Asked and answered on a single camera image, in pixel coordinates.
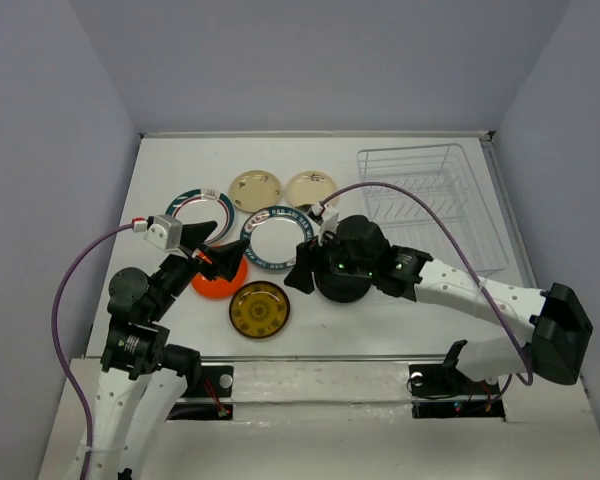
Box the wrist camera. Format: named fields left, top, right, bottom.
left=144, top=215, right=183, bottom=251
left=309, top=202, right=339, bottom=235

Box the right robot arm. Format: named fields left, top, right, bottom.
left=284, top=215, right=593, bottom=392

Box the green rim lettered plate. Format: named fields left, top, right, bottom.
left=240, top=205, right=314, bottom=272

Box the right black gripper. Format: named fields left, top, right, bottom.
left=282, top=225, right=375, bottom=293

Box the orange plate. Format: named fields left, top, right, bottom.
left=190, top=255, right=248, bottom=300

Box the black plate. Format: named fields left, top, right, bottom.
left=314, top=272, right=372, bottom=304

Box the green red striped plate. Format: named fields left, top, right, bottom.
left=165, top=188, right=236, bottom=245

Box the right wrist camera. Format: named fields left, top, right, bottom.
left=309, top=202, right=339, bottom=235

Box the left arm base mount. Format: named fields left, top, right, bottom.
left=167, top=364, right=234, bottom=421

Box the white wire dish rack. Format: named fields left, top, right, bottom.
left=357, top=143, right=509, bottom=277

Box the yellow brown patterned plate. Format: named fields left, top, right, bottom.
left=229, top=281, right=291, bottom=340

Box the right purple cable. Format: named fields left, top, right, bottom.
left=319, top=181, right=534, bottom=386

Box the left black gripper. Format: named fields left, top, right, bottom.
left=149, top=219, right=251, bottom=318

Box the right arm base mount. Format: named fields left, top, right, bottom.
left=406, top=364, right=506, bottom=420

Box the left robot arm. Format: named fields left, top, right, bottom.
left=56, top=215, right=249, bottom=479

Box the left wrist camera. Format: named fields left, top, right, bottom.
left=144, top=215, right=183, bottom=251

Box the beige plate green patch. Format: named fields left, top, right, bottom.
left=285, top=170, right=337, bottom=208

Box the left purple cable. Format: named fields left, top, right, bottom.
left=51, top=222, right=137, bottom=480

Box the purple cable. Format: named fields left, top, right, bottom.
left=319, top=181, right=534, bottom=386
left=51, top=222, right=137, bottom=480

